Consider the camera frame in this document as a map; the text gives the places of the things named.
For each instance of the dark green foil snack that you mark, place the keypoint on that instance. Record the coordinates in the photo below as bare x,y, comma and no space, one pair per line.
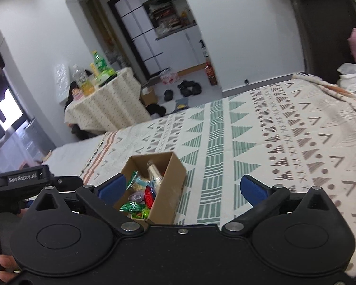
132,207

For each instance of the white red plastic bag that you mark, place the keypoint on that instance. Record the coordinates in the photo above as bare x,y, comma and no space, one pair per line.
169,76

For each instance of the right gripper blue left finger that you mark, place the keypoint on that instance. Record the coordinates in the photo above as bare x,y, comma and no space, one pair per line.
99,202

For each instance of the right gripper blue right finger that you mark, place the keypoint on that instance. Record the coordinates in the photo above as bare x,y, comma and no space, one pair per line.
265,201

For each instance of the red orange box on floor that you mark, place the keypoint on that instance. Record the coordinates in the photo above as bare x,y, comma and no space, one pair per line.
211,74

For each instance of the white crumpled cloth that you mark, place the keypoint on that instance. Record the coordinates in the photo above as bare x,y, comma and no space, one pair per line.
347,79

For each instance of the green soda bottle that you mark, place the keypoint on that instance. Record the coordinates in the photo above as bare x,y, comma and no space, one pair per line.
100,63

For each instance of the clear plastic bottle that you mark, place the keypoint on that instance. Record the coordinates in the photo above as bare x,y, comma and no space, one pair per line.
82,79

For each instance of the purple white snack packet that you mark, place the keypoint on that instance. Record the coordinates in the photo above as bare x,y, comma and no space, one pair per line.
137,197

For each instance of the patterned cream bed blanket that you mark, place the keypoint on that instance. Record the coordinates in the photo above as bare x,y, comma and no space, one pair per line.
299,133

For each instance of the dark headboard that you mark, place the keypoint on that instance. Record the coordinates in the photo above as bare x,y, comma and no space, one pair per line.
324,27

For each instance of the dotted cream tablecloth table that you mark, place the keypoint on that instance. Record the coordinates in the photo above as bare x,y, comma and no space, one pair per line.
112,107

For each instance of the brown cardboard box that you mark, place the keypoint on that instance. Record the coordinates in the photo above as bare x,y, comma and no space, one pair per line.
169,193

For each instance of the green cracker snack packet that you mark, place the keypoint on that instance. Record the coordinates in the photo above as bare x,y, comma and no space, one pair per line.
137,182

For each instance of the red white striped snack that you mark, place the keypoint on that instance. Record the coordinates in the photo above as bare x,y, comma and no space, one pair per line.
149,196

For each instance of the white long snack packet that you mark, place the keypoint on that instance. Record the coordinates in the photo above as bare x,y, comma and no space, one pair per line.
155,177

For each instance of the person left hand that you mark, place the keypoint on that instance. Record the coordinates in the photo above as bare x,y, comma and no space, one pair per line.
10,267

